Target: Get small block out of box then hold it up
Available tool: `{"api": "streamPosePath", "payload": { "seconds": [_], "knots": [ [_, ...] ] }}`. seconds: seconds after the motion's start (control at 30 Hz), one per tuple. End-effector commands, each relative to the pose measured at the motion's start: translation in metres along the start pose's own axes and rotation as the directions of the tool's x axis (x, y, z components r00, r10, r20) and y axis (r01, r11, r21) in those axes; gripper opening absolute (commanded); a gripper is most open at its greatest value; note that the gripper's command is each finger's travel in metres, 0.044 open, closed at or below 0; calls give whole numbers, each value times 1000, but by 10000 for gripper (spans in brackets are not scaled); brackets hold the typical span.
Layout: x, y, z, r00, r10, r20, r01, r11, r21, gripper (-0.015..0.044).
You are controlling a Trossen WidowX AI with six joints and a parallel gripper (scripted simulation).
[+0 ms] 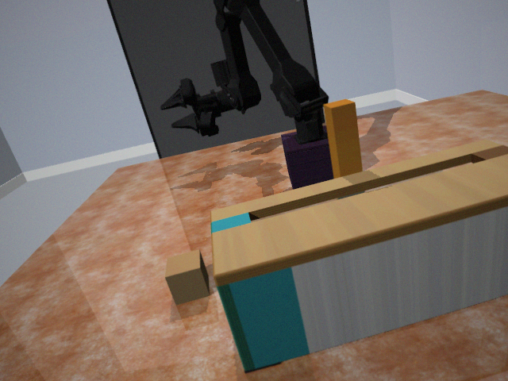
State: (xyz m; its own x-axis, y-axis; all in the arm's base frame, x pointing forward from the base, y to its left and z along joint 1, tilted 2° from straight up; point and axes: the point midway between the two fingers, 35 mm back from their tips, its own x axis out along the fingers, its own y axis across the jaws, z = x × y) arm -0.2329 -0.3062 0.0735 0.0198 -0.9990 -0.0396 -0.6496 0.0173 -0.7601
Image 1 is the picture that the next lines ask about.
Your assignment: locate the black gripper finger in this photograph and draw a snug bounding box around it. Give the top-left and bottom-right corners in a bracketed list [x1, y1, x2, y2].
[160, 85, 187, 110]
[171, 112, 199, 133]

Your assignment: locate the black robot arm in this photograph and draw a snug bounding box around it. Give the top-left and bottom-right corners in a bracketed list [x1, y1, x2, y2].
[198, 0, 329, 144]

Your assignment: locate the tan cube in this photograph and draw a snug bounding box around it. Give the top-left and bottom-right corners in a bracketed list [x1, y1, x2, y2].
[165, 249, 210, 305]

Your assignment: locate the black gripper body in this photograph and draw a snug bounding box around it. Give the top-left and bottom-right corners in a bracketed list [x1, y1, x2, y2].
[180, 78, 224, 132]

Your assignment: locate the orange rectangular block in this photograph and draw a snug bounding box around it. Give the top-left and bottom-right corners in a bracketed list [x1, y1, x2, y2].
[324, 99, 363, 179]

